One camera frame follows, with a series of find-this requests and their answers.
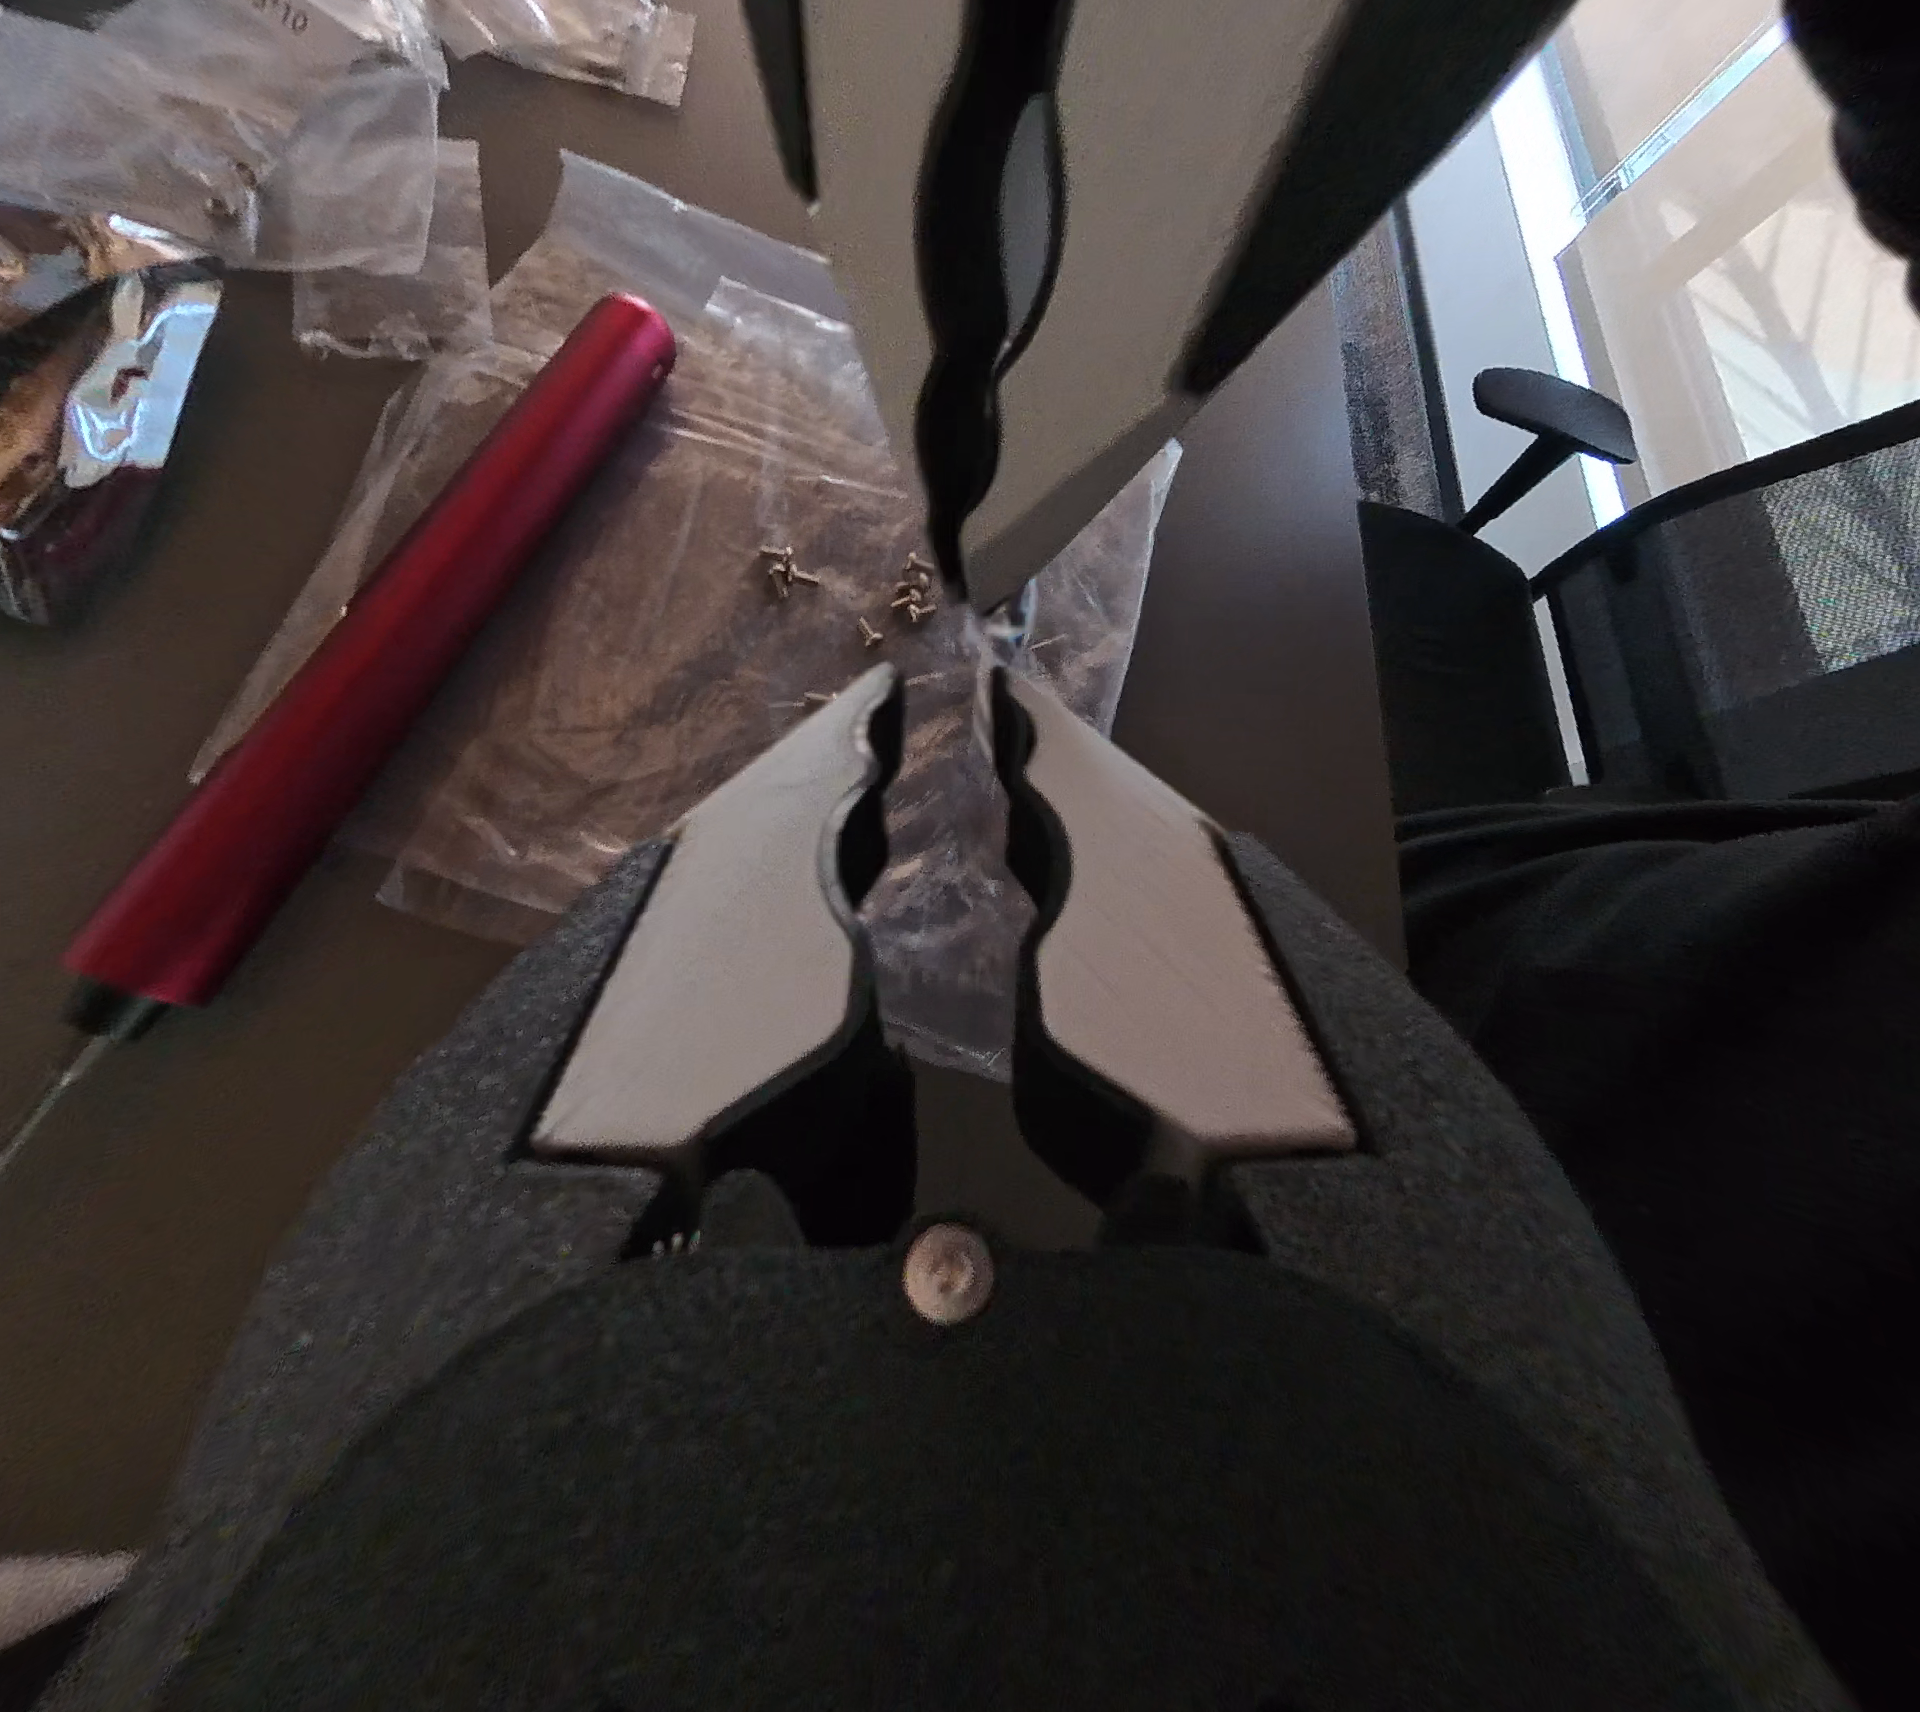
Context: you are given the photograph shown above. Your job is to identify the grey desk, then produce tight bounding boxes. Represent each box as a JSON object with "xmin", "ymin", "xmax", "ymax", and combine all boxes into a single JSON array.
[{"xmin": 0, "ymin": 0, "xmax": 1411, "ymax": 1639}]

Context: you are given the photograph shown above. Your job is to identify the pile of clear plastic bags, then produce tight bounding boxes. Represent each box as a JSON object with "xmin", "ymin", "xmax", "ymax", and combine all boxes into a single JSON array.
[{"xmin": 0, "ymin": 0, "xmax": 497, "ymax": 363}]

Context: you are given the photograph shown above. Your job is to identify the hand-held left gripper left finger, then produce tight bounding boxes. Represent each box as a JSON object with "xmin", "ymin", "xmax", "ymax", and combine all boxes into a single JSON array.
[{"xmin": 527, "ymin": 662, "xmax": 905, "ymax": 1161}]

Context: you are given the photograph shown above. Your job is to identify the red electric screwdriver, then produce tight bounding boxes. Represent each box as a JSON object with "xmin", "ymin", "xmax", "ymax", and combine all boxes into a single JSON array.
[{"xmin": 0, "ymin": 289, "xmax": 679, "ymax": 1182}]

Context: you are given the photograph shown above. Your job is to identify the scattered small silver screws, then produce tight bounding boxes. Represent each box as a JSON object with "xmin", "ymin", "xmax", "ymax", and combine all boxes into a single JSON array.
[{"xmin": 756, "ymin": 541, "xmax": 948, "ymax": 709}]

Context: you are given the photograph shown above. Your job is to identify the silver foil bag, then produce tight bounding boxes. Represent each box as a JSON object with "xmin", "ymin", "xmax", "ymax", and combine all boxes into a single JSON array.
[{"xmin": 0, "ymin": 212, "xmax": 227, "ymax": 630}]

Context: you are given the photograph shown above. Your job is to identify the large window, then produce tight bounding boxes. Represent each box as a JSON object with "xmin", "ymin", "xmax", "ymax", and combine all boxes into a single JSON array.
[{"xmin": 1401, "ymin": 0, "xmax": 1920, "ymax": 514}]

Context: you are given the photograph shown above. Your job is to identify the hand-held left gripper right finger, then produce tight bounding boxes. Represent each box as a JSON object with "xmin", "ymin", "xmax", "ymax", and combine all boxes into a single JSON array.
[{"xmin": 985, "ymin": 666, "xmax": 1361, "ymax": 1161}]

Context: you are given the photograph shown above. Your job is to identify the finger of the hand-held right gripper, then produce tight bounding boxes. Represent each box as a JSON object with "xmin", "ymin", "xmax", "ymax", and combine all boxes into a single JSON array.
[
  {"xmin": 690, "ymin": 0, "xmax": 999, "ymax": 585},
  {"xmin": 936, "ymin": 0, "xmax": 1727, "ymax": 611}
]

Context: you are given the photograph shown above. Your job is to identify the black mesh office chair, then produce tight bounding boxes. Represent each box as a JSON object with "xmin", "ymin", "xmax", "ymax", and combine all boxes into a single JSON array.
[{"xmin": 1530, "ymin": 403, "xmax": 1920, "ymax": 802}]

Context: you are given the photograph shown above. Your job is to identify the large clear plastic bag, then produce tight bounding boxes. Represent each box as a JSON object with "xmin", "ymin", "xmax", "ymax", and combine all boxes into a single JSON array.
[{"xmin": 186, "ymin": 147, "xmax": 901, "ymax": 952}]

